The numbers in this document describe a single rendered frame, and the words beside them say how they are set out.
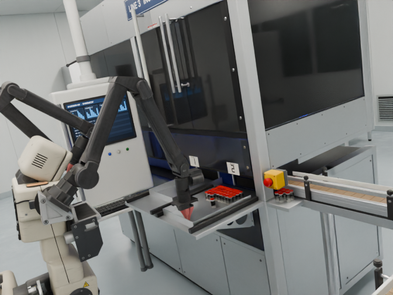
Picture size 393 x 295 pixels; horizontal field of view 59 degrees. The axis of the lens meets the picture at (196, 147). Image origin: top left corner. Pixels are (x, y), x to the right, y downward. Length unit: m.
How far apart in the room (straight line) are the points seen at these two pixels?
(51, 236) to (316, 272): 1.38
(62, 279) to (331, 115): 1.52
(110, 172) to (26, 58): 4.75
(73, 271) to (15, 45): 5.64
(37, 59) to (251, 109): 5.64
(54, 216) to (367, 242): 1.90
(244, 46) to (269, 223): 0.82
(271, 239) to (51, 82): 5.70
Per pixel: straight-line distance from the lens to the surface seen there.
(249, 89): 1.55
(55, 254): 1.54
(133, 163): 2.35
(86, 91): 2.25
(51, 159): 1.41
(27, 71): 6.82
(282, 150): 1.72
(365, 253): 2.54
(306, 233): 1.97
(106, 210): 2.15
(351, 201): 1.52
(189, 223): 1.54
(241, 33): 1.55
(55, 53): 6.96
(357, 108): 2.23
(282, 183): 1.60
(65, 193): 1.28
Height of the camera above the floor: 1.53
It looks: 12 degrees down
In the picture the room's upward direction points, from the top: 10 degrees counter-clockwise
